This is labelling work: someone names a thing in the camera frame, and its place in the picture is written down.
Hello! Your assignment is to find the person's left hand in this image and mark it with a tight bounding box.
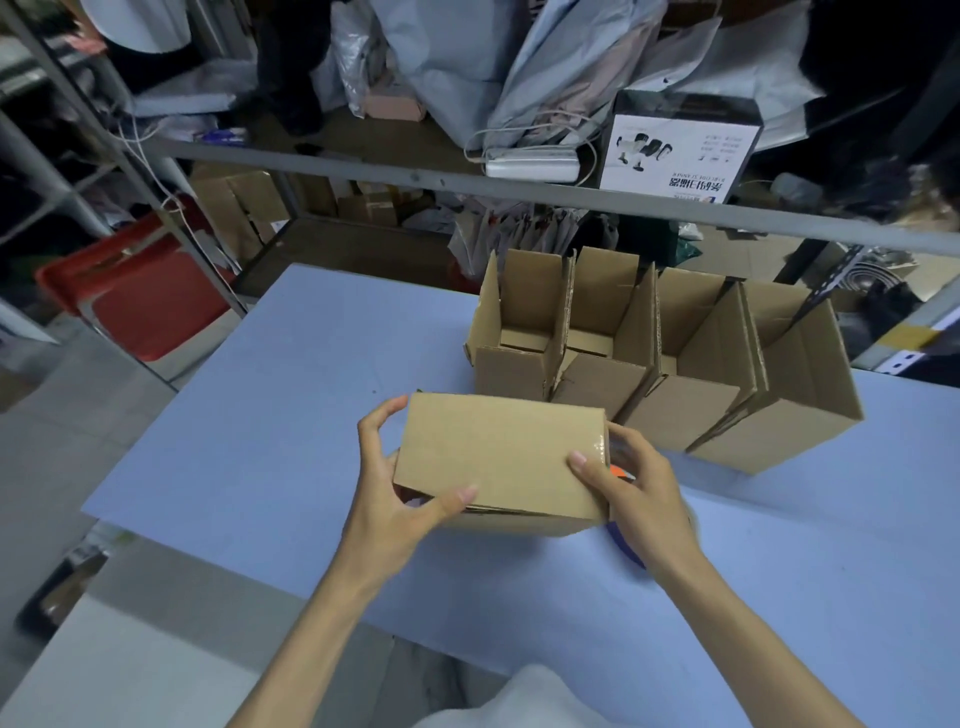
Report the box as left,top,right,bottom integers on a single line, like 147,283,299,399
341,395,480,579

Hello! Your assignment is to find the person's right hand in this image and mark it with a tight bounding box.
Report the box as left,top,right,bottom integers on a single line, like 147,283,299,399
567,421,703,580

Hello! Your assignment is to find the orange blue tape dispenser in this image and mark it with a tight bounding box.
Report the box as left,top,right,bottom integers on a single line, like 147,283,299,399
607,463,650,571

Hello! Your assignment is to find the plain brown cardboard box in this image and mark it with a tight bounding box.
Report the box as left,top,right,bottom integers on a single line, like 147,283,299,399
386,391,610,540

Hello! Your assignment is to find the large brown storage cardboard box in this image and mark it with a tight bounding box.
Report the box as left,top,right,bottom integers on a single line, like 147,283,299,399
189,164,292,265

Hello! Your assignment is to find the person's left forearm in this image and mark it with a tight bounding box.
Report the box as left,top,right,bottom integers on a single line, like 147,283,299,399
224,543,403,728

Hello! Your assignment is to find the person's right forearm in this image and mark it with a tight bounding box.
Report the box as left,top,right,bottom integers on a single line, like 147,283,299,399
659,547,864,728

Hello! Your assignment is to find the person's white shirt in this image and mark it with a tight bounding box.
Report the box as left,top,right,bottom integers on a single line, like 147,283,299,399
412,663,624,728

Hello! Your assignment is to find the white glossy cabinet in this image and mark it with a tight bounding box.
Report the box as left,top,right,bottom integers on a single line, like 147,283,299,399
0,524,399,728

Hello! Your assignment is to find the dark green bag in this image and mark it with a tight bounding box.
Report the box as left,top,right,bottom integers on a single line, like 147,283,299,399
575,211,704,273

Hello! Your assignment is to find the bundle of grey paper bags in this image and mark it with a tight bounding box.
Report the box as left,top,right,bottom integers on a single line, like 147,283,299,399
446,204,588,284

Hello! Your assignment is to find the silver reflective roll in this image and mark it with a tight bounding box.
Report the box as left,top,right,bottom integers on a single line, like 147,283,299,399
842,249,922,295

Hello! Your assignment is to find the grey metal shelving rack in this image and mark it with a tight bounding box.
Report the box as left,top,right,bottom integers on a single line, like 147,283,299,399
0,0,960,391

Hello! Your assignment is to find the white black printed box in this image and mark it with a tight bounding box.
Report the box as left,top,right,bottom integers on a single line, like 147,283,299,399
597,89,765,204

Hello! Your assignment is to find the white power strip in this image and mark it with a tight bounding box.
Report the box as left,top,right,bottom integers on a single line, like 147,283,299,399
482,146,584,185

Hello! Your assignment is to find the pile of grey plastic mailers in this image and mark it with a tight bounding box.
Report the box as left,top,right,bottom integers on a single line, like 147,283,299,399
365,0,826,155

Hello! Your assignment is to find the white perforated rack post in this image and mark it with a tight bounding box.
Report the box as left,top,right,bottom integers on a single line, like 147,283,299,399
849,281,960,378

